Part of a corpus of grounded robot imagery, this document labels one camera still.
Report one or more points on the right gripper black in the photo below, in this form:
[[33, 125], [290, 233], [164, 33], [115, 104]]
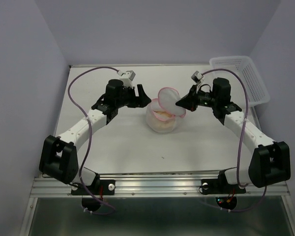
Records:
[[188, 102]]

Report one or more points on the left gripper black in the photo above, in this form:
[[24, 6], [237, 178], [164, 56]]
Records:
[[141, 101]]

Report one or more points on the white mesh laundry bag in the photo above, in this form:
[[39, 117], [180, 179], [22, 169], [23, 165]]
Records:
[[165, 101]]

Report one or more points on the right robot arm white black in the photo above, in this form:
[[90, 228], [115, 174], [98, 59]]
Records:
[[270, 160]]

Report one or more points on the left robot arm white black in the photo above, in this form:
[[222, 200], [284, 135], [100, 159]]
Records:
[[59, 157]]

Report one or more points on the beige bra inside bag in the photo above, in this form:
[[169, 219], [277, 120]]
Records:
[[164, 120]]

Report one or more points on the white plastic basket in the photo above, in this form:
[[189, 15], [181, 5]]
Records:
[[244, 67]]

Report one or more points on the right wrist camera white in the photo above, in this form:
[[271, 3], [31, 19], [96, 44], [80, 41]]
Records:
[[197, 77]]

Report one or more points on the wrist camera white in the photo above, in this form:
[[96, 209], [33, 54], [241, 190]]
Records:
[[127, 77], [197, 77]]

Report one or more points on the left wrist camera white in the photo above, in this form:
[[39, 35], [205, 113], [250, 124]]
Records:
[[127, 77]]

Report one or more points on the aluminium rail frame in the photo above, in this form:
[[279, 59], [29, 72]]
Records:
[[157, 174]]

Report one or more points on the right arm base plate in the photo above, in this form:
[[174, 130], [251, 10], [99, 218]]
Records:
[[212, 186]]

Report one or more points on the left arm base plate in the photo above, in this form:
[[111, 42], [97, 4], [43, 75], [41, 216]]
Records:
[[105, 187]]

